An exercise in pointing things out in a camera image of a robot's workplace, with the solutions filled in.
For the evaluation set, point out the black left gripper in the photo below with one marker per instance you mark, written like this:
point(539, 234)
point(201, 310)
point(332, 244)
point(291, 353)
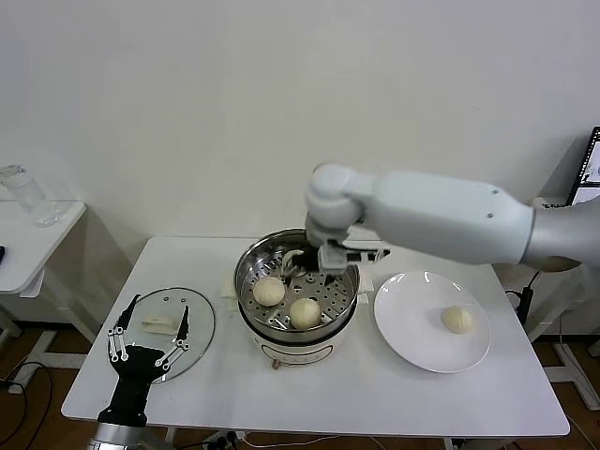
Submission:
point(136, 370)

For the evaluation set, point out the white round plate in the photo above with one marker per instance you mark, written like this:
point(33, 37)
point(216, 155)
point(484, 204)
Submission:
point(412, 328)

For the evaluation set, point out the round glass pot lid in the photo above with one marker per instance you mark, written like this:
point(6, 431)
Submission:
point(201, 323)

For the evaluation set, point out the white electric cooker pot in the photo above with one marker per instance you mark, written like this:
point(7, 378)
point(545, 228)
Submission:
point(300, 352)

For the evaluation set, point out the white desk with label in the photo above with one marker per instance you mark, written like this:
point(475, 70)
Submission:
point(544, 328)

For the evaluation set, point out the white steamed baozi bun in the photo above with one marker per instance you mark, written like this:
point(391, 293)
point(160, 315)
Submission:
point(287, 259)
point(304, 313)
point(457, 320)
point(269, 290)

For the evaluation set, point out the white power strip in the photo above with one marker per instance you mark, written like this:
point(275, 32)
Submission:
point(225, 438)

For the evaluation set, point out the white side table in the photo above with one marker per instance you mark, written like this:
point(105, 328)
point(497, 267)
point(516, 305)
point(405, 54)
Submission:
point(28, 234)

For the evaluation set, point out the open dark laptop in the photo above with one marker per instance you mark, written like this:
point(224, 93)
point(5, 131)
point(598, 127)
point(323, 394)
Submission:
point(593, 164)

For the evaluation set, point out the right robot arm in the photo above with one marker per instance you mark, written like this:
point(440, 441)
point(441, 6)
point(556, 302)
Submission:
point(445, 215)

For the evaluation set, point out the clear glass jar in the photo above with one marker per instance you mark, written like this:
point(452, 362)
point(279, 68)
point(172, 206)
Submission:
point(33, 201)

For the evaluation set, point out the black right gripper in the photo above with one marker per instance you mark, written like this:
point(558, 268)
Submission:
point(311, 262)

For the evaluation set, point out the stainless steel steamer basket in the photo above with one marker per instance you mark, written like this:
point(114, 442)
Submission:
point(335, 300)

